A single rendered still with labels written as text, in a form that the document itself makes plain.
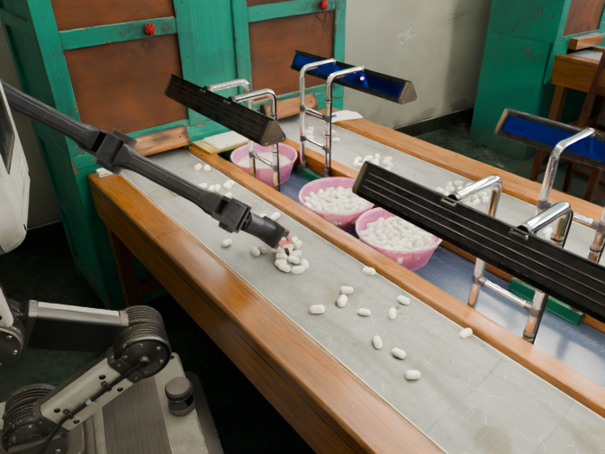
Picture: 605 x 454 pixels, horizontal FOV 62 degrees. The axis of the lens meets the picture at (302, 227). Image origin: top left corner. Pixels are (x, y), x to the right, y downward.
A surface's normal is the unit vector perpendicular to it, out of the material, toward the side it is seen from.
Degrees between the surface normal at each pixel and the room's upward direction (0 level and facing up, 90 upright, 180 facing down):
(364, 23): 89
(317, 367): 0
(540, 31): 90
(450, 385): 0
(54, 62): 90
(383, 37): 90
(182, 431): 1
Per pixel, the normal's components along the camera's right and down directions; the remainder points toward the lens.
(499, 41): -0.84, 0.29
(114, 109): 0.62, 0.40
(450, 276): -0.01, -0.85
